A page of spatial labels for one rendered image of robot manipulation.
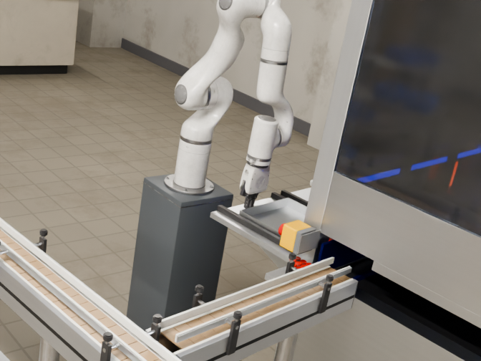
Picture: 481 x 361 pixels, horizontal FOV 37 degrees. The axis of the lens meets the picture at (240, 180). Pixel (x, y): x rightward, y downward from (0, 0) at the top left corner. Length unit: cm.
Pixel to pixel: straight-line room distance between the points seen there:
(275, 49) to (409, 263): 80
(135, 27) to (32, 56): 197
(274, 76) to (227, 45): 23
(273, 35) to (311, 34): 439
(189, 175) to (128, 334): 108
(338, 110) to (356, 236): 36
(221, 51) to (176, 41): 581
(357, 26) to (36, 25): 557
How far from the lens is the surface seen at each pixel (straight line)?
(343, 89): 203
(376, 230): 203
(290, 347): 206
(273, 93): 233
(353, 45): 201
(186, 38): 813
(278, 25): 230
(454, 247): 192
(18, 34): 727
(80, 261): 390
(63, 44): 750
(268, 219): 250
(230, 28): 241
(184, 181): 267
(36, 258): 196
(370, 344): 215
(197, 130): 260
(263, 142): 237
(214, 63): 250
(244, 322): 179
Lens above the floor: 187
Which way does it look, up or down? 21 degrees down
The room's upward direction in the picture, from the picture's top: 10 degrees clockwise
